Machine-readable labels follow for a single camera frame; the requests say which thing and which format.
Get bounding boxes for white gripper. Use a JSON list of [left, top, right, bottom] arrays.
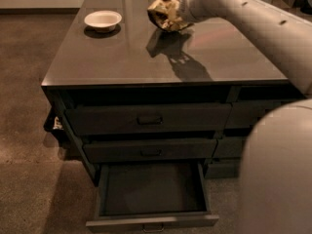
[[178, 0, 209, 22]]

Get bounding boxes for brown chip bag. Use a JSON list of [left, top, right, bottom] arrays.
[[147, 0, 191, 32]]

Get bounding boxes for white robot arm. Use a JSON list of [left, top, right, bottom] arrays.
[[178, 0, 312, 234]]

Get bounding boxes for top left drawer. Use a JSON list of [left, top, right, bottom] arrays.
[[65, 103, 232, 136]]

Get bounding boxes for dark drawer cabinet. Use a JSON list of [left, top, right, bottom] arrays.
[[42, 0, 300, 179]]

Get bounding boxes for top right drawer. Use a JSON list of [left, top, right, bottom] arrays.
[[225, 100, 281, 129]]

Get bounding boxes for middle right drawer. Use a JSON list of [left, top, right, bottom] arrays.
[[214, 136, 246, 159]]

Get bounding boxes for middle left drawer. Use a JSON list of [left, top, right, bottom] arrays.
[[83, 137, 216, 163]]

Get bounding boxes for bottom right drawer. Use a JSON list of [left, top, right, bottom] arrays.
[[205, 160, 240, 179]]

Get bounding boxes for open bottom left drawer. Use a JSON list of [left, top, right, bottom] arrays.
[[86, 161, 218, 234]]

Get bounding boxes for white bowl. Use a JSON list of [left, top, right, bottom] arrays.
[[84, 11, 122, 33]]

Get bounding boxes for black bin beside cabinet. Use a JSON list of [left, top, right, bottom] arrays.
[[44, 108, 66, 142]]

